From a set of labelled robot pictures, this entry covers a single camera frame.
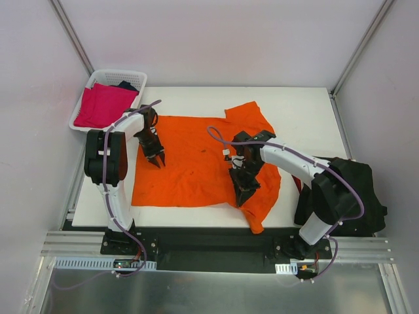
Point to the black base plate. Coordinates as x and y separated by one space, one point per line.
233 250

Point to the red t shirt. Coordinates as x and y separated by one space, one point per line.
298 184

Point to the dark navy t shirt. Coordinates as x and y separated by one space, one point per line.
127 86

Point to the black t shirt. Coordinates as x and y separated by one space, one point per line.
345 192

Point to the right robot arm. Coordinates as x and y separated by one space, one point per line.
269 150

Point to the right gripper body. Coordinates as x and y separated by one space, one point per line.
244 178

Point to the left aluminium frame post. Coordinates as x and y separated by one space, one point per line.
72 35

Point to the right white cable duct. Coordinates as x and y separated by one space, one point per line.
286 269

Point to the aluminium frame post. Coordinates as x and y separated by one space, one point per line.
368 35
72 35

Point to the right aluminium frame post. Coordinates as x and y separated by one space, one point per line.
368 35

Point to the left white cable duct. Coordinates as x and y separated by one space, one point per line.
102 264

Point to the white cable duct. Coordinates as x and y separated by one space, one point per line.
286 269
102 264

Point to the orange t shirt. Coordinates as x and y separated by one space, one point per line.
195 174

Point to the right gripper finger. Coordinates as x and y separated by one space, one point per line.
237 184
244 195

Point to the pink t shirt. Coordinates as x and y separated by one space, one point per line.
102 105

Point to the white plastic basket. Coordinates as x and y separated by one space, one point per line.
111 77

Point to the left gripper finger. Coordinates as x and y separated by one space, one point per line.
155 162
162 159

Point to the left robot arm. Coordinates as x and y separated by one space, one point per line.
106 164

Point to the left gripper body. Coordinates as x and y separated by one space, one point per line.
152 150

